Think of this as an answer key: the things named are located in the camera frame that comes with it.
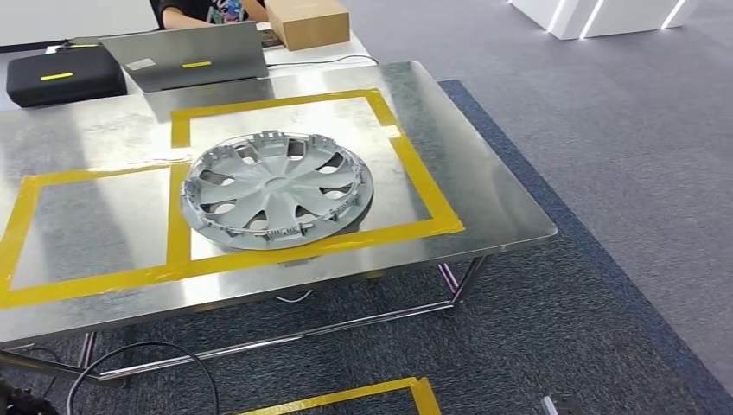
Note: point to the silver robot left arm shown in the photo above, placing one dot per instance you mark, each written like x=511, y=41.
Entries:
x=23, y=404

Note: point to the stainless steel workbench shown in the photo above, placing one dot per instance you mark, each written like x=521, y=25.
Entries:
x=487, y=189

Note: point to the silver wheel hubcap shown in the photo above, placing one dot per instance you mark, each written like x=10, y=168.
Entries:
x=275, y=186

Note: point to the white desk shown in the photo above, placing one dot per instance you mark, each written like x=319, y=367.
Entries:
x=329, y=50

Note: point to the brown cardboard box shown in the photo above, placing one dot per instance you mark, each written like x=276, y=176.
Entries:
x=309, y=26

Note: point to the grey laptop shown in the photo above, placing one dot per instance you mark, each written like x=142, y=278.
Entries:
x=189, y=57

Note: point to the person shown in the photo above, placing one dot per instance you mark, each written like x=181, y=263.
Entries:
x=177, y=14

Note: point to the white lit display platform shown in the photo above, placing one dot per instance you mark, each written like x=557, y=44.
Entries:
x=567, y=20

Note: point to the black case yellow stripe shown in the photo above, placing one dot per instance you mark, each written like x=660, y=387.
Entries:
x=68, y=80

